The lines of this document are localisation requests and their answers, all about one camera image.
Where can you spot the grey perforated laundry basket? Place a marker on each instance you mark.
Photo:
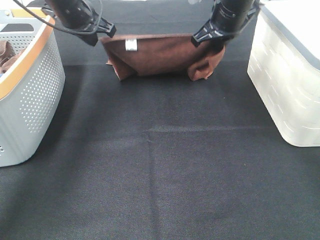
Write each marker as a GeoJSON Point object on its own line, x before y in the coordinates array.
{"type": "Point", "coordinates": [31, 89]}

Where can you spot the black table cloth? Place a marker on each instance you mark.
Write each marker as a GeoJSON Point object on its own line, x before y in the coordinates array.
{"type": "Point", "coordinates": [161, 158]}

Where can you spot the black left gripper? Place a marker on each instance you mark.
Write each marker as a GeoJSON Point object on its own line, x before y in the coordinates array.
{"type": "Point", "coordinates": [88, 32]}

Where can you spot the brown towels in basket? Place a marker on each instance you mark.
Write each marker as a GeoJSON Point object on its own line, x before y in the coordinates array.
{"type": "Point", "coordinates": [7, 59]}

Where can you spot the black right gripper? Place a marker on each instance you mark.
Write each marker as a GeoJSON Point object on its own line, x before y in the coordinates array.
{"type": "Point", "coordinates": [210, 32]}

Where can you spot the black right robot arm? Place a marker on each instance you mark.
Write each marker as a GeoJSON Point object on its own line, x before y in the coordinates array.
{"type": "Point", "coordinates": [228, 19]}

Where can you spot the brown towel with label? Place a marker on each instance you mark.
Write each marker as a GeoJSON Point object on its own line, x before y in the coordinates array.
{"type": "Point", "coordinates": [154, 54]}

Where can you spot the white storage box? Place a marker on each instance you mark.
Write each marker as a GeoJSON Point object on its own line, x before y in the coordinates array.
{"type": "Point", "coordinates": [284, 67]}

